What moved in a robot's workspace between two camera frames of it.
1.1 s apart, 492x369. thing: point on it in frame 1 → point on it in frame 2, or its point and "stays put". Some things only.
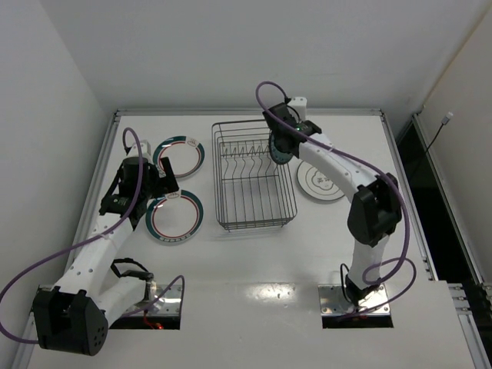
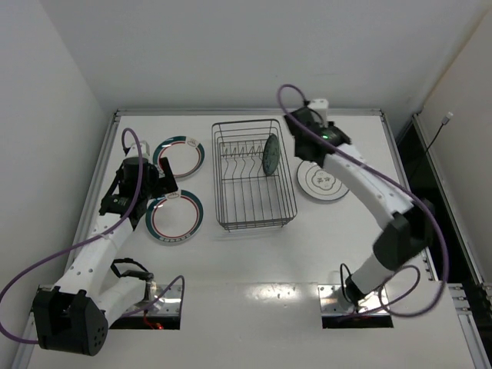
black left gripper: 163,177 stays put
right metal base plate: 334,302 stays put
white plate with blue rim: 317,183 stays put
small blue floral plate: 280,156 → 270,154
